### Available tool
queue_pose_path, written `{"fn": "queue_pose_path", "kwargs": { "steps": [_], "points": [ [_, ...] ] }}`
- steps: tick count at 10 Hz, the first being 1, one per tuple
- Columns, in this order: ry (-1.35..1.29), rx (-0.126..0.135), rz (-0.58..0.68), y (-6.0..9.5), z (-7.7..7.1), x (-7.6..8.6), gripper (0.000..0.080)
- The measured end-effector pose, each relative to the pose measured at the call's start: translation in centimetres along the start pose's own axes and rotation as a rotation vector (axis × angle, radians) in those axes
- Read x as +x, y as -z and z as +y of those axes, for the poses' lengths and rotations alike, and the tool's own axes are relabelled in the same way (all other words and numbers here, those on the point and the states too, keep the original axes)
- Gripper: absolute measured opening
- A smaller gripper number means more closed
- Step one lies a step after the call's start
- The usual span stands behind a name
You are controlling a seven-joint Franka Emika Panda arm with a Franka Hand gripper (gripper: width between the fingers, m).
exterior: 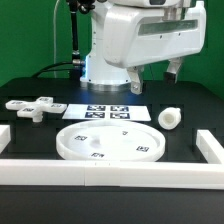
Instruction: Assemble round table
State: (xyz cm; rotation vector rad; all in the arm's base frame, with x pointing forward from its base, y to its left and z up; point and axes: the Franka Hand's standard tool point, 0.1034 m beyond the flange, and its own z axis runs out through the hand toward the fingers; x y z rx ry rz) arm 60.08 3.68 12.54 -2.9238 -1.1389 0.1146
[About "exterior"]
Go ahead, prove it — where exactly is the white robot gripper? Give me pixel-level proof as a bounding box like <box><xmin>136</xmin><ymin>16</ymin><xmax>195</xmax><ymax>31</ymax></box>
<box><xmin>103</xmin><ymin>0</ymin><xmax>206</xmax><ymax>95</ymax></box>

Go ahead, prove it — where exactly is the white round table top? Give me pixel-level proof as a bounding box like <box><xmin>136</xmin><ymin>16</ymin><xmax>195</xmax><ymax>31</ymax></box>
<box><xmin>56</xmin><ymin>120</ymin><xmax>166</xmax><ymax>162</ymax></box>

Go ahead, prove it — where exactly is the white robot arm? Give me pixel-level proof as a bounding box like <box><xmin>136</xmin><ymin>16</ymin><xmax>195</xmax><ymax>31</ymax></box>
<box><xmin>81</xmin><ymin>0</ymin><xmax>206</xmax><ymax>94</ymax></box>

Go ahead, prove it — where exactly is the white fiducial marker sheet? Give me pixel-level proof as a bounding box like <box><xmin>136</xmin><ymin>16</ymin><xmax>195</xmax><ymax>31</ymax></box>
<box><xmin>63</xmin><ymin>104</ymin><xmax>151</xmax><ymax>121</ymax></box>

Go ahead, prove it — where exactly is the white right fence block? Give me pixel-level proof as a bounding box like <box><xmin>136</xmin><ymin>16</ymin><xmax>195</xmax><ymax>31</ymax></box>
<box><xmin>196</xmin><ymin>130</ymin><xmax>224</xmax><ymax>165</ymax></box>

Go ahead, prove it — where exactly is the white fence block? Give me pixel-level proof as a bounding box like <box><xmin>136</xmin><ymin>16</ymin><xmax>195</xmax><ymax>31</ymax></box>
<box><xmin>196</xmin><ymin>130</ymin><xmax>224</xmax><ymax>165</ymax></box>
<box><xmin>0</xmin><ymin>125</ymin><xmax>11</xmax><ymax>154</ymax></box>

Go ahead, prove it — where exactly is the white cross-shaped table base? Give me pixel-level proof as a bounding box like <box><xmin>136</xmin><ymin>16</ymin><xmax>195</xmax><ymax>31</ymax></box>
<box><xmin>5</xmin><ymin>96</ymin><xmax>67</xmax><ymax>123</ymax></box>

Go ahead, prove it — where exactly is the white left fence block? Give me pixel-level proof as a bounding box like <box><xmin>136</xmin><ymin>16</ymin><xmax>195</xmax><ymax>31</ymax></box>
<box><xmin>0</xmin><ymin>125</ymin><xmax>11</xmax><ymax>154</ymax></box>

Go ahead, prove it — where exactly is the white front fence bar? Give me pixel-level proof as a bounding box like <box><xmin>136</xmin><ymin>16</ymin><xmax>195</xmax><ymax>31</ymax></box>
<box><xmin>0</xmin><ymin>159</ymin><xmax>224</xmax><ymax>190</ymax></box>

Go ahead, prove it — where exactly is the black camera stand pole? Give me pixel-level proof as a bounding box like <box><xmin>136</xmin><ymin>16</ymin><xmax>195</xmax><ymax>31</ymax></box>
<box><xmin>66</xmin><ymin>0</ymin><xmax>95</xmax><ymax>60</ymax></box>

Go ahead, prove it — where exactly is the black cable bundle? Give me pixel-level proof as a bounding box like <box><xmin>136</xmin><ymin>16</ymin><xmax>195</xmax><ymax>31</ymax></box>
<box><xmin>31</xmin><ymin>59</ymin><xmax>86</xmax><ymax>79</ymax></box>

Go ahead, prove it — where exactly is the white hanging cable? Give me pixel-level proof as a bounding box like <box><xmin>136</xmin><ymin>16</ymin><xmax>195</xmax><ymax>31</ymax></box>
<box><xmin>53</xmin><ymin>0</ymin><xmax>63</xmax><ymax>79</ymax></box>

